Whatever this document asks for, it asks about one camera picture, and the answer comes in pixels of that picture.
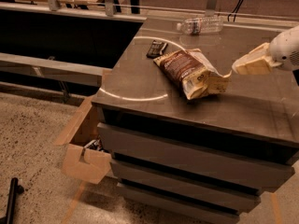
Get open cardboard box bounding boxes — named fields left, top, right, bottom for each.
left=54, top=96, right=111, bottom=184

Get black pole on floor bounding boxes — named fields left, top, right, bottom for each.
left=0, top=177, right=24, bottom=224

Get clear plastic water bottle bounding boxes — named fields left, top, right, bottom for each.
left=177, top=16, right=223, bottom=35

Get brown chip bag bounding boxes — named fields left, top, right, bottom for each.
left=153, top=49, right=232, bottom=100

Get dark snack bar wrapper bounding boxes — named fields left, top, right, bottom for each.
left=147, top=40, right=167, bottom=59

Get grey metal railing frame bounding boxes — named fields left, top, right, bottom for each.
left=0, top=0, right=146, bottom=97

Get black hanging cables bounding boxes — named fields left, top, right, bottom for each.
left=226, top=0, right=250, bottom=22

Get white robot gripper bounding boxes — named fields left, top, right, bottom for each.
left=232, top=26, right=299, bottom=75

